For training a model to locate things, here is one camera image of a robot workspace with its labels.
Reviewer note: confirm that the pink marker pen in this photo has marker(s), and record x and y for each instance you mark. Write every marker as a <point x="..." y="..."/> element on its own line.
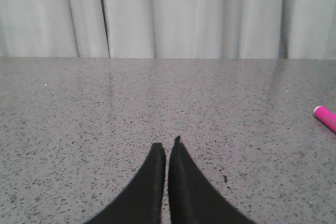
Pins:
<point x="327" y="117"/>

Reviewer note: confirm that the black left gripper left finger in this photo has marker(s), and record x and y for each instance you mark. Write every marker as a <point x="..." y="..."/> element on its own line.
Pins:
<point x="141" y="200"/>

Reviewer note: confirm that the grey curtain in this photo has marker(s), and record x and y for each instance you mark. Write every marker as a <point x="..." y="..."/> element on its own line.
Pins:
<point x="231" y="29"/>

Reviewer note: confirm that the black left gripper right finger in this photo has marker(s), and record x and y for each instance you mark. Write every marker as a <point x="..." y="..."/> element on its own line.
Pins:
<point x="192" y="199"/>

